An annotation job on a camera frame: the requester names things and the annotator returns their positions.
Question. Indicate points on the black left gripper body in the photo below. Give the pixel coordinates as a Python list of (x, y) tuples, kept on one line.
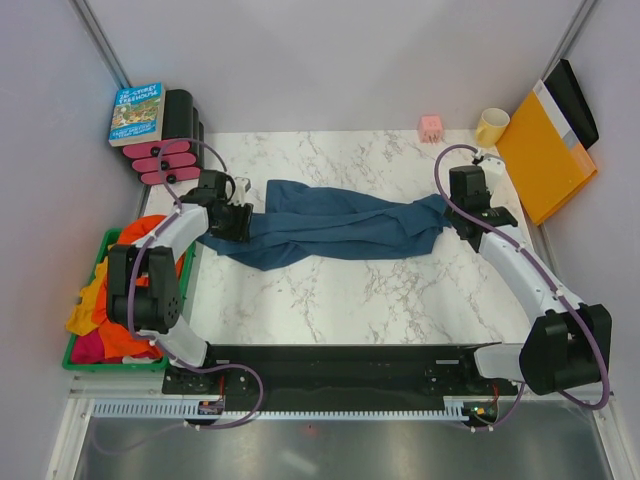
[(235, 222)]

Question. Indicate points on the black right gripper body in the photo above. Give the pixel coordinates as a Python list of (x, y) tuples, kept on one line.
[(455, 212)]

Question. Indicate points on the blue t shirt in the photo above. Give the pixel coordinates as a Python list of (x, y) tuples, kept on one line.
[(301, 221)]

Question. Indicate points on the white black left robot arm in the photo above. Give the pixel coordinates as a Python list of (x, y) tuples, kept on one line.
[(142, 286)]

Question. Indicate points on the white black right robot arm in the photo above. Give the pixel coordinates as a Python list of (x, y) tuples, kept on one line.
[(568, 344)]

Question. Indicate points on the orange folder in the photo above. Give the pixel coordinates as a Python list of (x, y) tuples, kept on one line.
[(544, 172)]

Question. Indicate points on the yellow mug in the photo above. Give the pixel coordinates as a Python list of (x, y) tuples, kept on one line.
[(492, 124)]

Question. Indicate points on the black pink drawer unit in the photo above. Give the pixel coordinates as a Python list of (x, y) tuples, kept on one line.
[(177, 157)]

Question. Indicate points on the pink cube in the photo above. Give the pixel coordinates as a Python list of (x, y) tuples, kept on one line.
[(430, 129)]

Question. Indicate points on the white grey document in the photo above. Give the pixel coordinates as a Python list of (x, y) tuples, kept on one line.
[(555, 115)]

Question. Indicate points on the treehouse paperback book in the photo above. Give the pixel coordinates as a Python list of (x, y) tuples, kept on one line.
[(137, 115)]

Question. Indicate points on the yellow t shirt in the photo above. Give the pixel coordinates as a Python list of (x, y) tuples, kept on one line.
[(81, 322)]

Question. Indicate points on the magenta t shirt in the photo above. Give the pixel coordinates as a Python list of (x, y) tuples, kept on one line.
[(88, 349)]

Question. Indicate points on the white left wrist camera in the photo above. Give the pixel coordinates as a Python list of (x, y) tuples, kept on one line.
[(236, 190)]

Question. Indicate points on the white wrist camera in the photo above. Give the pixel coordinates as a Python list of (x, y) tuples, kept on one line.
[(236, 190), (492, 165)]

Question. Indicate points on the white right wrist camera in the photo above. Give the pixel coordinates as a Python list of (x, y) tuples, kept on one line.
[(492, 165)]

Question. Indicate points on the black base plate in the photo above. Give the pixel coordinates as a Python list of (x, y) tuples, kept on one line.
[(339, 377)]

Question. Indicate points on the white slotted cable duct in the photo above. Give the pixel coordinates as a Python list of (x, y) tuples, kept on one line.
[(211, 408)]

